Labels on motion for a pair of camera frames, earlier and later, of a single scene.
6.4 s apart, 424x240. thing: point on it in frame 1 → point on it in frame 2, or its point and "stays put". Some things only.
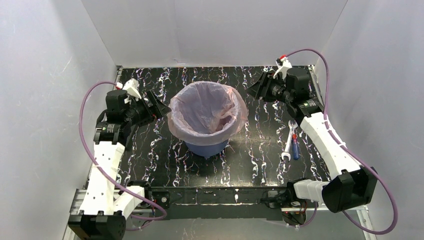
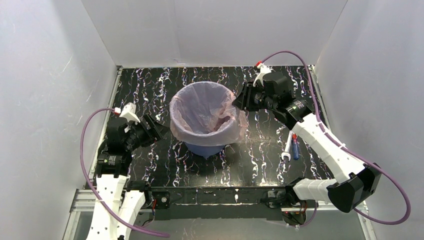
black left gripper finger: [161, 108] → [156, 129]
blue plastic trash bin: [206, 151] stays put
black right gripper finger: [253, 89] → [240, 102]
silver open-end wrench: [291, 127] stays put
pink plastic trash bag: [206, 113] stays put
